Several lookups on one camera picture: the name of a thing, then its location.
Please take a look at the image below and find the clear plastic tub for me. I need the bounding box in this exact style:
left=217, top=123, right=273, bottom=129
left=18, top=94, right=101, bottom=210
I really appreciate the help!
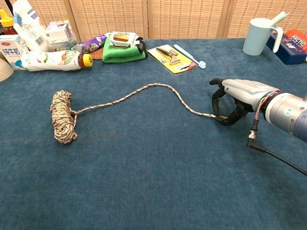
left=49, top=38, right=78, bottom=53

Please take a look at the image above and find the pale blue mug white handle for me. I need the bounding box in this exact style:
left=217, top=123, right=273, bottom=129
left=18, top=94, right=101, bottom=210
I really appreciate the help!
left=242, top=17, right=284, bottom=57

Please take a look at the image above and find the orange arctic package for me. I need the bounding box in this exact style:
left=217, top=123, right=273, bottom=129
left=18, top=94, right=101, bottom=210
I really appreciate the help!
left=285, top=28, right=307, bottom=53

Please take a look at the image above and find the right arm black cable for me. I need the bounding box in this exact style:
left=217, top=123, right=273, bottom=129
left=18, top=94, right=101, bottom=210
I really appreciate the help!
left=247, top=117, right=307, bottom=177

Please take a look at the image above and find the dark blue box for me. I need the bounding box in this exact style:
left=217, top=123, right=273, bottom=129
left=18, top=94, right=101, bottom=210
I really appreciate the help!
left=265, top=32, right=307, bottom=65

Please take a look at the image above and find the white milk carton red print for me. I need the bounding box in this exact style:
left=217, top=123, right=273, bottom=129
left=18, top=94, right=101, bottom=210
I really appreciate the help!
left=0, top=34, right=30, bottom=71

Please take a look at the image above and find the tall white plastic pouch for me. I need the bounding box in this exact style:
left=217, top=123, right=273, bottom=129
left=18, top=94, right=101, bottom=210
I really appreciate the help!
left=12, top=0, right=50, bottom=53

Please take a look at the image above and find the honey bottle with yellow cap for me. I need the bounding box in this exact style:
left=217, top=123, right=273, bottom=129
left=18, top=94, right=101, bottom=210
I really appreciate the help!
left=0, top=9, right=17, bottom=35

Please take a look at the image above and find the light blue toothbrush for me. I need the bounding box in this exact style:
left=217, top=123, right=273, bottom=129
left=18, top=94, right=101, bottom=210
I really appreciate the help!
left=173, top=44, right=207, bottom=69

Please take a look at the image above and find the woven bamboo folding screen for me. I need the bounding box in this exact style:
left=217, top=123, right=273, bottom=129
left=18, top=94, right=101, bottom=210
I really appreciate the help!
left=0, top=0, right=307, bottom=43

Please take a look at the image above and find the white labelled bottle yellow cap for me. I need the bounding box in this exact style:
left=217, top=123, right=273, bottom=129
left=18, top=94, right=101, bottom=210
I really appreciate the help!
left=20, top=50, right=94, bottom=72

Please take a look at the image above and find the green white toothbrush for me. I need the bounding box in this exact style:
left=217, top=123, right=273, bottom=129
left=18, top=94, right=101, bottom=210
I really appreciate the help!
left=271, top=11, right=290, bottom=27

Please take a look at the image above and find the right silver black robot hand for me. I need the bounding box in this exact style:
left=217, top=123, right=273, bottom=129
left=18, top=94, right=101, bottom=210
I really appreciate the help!
left=209, top=78, right=281, bottom=127

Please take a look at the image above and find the small white purple carton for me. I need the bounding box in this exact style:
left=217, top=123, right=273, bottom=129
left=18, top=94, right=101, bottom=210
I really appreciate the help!
left=45, top=20, right=77, bottom=45

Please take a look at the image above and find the green folded towel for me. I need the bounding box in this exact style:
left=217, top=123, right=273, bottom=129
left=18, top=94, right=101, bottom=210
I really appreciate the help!
left=102, top=34, right=147, bottom=64

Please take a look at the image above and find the black cloth strap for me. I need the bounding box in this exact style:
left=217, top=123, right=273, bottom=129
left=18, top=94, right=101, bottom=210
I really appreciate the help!
left=135, top=37, right=149, bottom=59

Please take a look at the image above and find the beige speckled braided rope bundle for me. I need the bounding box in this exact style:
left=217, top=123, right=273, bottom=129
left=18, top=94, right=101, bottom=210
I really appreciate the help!
left=49, top=82, right=231, bottom=144

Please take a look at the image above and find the peeler on yellow card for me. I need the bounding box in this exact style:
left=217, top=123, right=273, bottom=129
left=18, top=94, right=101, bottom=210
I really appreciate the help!
left=147, top=44, right=198, bottom=74

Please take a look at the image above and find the small white box red print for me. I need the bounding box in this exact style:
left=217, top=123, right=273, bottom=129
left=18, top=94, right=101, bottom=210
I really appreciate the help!
left=109, top=31, right=140, bottom=49

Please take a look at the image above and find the brown round coaster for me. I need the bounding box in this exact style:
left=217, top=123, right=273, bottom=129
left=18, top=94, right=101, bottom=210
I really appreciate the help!
left=90, top=46, right=104, bottom=60

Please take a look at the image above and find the beige bowl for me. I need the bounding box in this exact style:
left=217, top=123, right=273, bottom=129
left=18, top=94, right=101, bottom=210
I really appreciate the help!
left=0, top=51, right=14, bottom=82

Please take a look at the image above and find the blue table cloth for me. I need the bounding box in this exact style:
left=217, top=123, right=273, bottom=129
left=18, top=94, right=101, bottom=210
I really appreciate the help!
left=0, top=38, right=307, bottom=230

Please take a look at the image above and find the purple snack packet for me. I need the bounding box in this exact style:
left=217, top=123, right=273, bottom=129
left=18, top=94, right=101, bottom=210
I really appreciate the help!
left=71, top=32, right=111, bottom=55

